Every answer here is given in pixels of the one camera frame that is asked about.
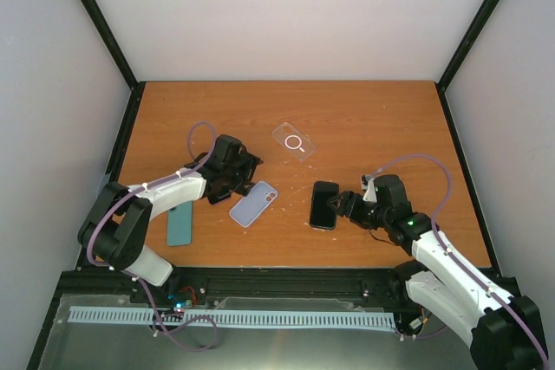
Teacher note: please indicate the black aluminium frame rail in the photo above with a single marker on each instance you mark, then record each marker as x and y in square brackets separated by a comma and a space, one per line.
[368, 288]

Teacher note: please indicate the black phone case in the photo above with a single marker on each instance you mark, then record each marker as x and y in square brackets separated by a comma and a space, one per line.
[324, 205]

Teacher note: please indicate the metal base plate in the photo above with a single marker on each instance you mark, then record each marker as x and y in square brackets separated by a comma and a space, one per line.
[120, 346]

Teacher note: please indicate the teal phone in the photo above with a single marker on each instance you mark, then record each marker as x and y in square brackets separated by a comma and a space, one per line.
[180, 225]

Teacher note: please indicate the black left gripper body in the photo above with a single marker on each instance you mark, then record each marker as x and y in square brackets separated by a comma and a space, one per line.
[238, 173]

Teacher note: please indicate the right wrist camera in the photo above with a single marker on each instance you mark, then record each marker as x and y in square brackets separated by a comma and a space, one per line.
[368, 189]

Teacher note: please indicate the light blue cable duct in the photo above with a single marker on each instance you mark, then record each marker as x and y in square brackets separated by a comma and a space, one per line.
[243, 319]

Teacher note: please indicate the lavender phone case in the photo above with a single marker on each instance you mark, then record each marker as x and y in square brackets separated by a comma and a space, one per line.
[250, 207]

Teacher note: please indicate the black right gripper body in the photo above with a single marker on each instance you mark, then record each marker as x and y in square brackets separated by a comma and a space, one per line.
[367, 217]

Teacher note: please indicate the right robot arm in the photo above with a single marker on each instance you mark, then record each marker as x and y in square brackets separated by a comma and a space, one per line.
[502, 330]

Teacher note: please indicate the black screen phone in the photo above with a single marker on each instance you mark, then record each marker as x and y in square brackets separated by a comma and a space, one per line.
[323, 205]

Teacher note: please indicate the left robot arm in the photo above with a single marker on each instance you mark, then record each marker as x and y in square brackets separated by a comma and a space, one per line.
[115, 230]

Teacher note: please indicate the clear magsafe phone case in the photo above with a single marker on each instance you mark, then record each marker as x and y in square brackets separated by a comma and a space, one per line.
[293, 141]

